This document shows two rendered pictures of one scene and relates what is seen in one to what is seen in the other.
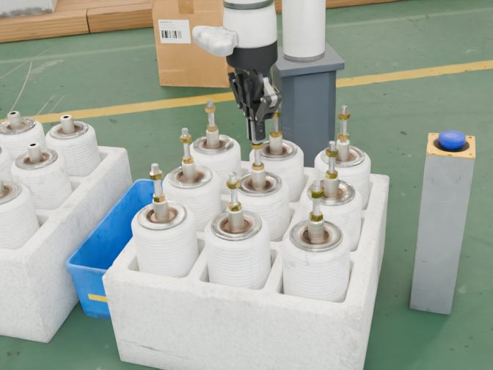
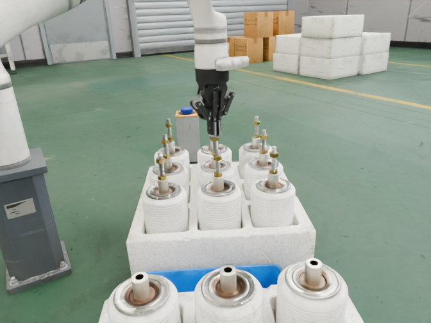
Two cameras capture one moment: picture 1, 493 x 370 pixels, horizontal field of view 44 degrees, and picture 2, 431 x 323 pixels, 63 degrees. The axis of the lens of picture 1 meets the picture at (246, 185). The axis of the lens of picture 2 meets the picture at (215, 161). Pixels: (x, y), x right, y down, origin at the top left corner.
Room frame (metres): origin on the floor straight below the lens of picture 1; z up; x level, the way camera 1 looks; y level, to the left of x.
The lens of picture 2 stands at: (1.13, 0.73, 0.60)
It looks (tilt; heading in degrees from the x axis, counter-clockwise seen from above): 23 degrees down; 250
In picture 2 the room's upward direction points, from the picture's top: 2 degrees counter-clockwise
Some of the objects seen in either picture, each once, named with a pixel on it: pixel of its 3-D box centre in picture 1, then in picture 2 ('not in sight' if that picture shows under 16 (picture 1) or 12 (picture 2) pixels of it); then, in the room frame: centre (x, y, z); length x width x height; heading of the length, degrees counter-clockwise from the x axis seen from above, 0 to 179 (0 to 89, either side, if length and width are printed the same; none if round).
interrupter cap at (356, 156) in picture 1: (342, 156); (170, 151); (0.93, -0.17, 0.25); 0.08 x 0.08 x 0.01
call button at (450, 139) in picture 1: (451, 141); (186, 111); (0.83, -0.32, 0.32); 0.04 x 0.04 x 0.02
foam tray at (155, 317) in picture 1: (262, 263); (218, 222); (0.85, -0.02, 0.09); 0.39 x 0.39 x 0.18; 71
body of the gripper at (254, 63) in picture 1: (252, 66); (212, 84); (0.85, -0.02, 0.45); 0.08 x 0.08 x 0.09
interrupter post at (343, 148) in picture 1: (342, 150); (170, 147); (0.93, -0.17, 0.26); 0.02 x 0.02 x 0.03
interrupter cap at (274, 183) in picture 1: (259, 184); (215, 166); (0.85, -0.02, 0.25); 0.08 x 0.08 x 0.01
